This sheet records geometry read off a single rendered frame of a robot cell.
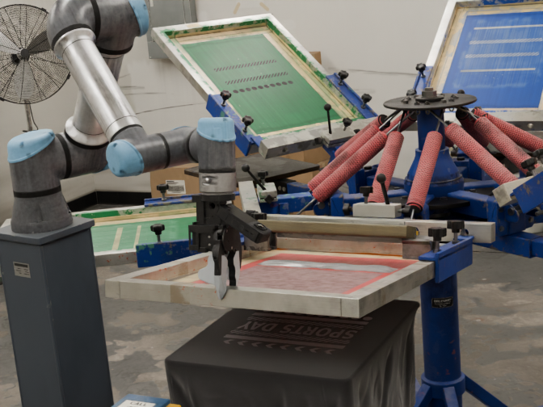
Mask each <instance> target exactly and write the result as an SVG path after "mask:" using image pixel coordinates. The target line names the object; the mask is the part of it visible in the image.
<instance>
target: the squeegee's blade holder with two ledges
mask: <svg viewBox="0 0 543 407"><path fill-rule="evenodd" d="M278 220H291V221H312V222H332V223H352V224H391V225H406V222H405V221H397V220H356V219H335V218H313V217H292V216H278ZM277 237H282V238H299V239H316V240H332V241H366V242H382V243H399V244H402V239H401V238H392V237H357V236H339V235H321V234H304V233H277Z"/></svg>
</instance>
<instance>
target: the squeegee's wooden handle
mask: <svg viewBox="0 0 543 407"><path fill-rule="evenodd" d="M258 222H259V223H261V224H264V225H265V226H266V227H267V228H269V229H270V230H271V232H272V233H304V234H321V235H339V236H357V237H392V238H416V227H414V226H409V225H391V224H352V223H332V222H312V221H291V220H258Z"/></svg>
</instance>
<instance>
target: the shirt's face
mask: <svg viewBox="0 0 543 407"><path fill-rule="evenodd" d="M417 302H418V301H409V300H392V301H390V302H389V303H387V304H384V305H383V306H381V307H380V308H377V309H375V310H374V311H372V312H370V313H368V314H366V315H365V316H367V317H374V318H373V319H372V320H371V321H370V322H369V323H368V324H367V325H366V326H365V327H364V328H363V329H362V330H361V331H360V332H359V333H358V334H357V335H356V336H355V337H354V338H353V339H352V340H351V341H350V342H349V343H348V344H347V345H346V346H345V347H344V348H343V349H342V350H341V351H340V352H339V353H338V354H337V355H327V354H319V353H310V352H302V351H294V350H279V349H271V348H262V347H254V346H239V345H231V344H223V343H216V342H218V341H219V340H220V339H222V338H223V337H224V336H225V335H226V334H228V333H229V332H230V331H231V330H233V329H234V328H236V327H237V326H238V325H240V324H241V323H242V322H244V321H245V320H246V319H247V318H248V317H250V316H251V315H252V314H254V313H255V312H256V311H258V310H255V309H245V308H233V309H232V310H231V311H229V312H228V313H226V314H225V315H224V316H223V317H221V318H220V319H219V320H217V321H216V322H214V323H213V324H211V325H210V326H209V327H208V328H207V329H205V330H204V331H202V332H201V333H200V334H198V335H197V336H195V337H194V338H193V339H192V340H190V341H189V342H187V343H186V344H185V345H183V346H182V347H180V348H179V349H178V350H177V351H175V352H174V353H173V354H171V355H170V356H168V357H167V359H169V360H176V361H184V362H191V363H204V364H212V365H219V366H227V367H240V368H248V369H255V370H263V371H276V372H283V373H291V374H298V375H306V376H320V377H327V378H335V379H346V378H348V377H349V376H350V375H351V374H352V373H353V372H354V370H355V369H357V367H358V366H359V365H361V364H362V362H363V361H364V360H365V359H366V358H367V357H368V356H369V355H370V353H371V352H372V351H373V350H374V349H375V348H376V347H377V346H378V344H379V343H380V342H381V341H382V340H383V339H384V338H385V337H386V335H387V334H388V333H389V332H390V331H391V330H392V329H393V328H394V326H395V325H396V324H397V323H398V322H399V321H400V320H401V319H402V318H403V317H404V316H405V315H406V314H407V313H408V312H409V311H410V309H411V308H412V307H413V306H414V305H415V304H416V303H417Z"/></svg>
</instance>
